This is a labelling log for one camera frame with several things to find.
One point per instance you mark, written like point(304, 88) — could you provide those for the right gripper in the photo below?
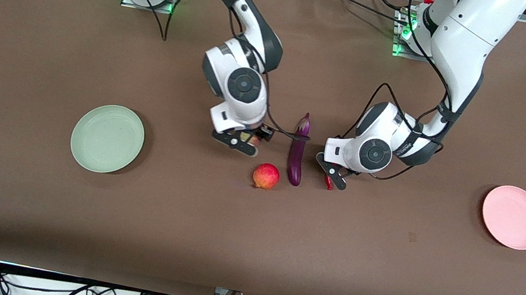
point(263, 133)

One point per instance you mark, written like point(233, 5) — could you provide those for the yellow-pink peach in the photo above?
point(246, 138)

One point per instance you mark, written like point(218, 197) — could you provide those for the red chili pepper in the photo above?
point(328, 183)

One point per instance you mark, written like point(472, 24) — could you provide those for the purple eggplant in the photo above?
point(295, 163)

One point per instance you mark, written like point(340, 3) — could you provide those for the red round pomegranate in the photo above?
point(266, 176)

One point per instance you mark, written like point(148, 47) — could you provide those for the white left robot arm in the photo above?
point(464, 42)

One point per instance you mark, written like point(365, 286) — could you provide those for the brown table cloth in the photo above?
point(227, 242)

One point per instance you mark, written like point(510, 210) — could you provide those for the light green plate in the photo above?
point(103, 154)

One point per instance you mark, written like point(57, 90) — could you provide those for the pink plate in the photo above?
point(514, 229)

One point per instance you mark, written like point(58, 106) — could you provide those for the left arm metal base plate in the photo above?
point(402, 53)

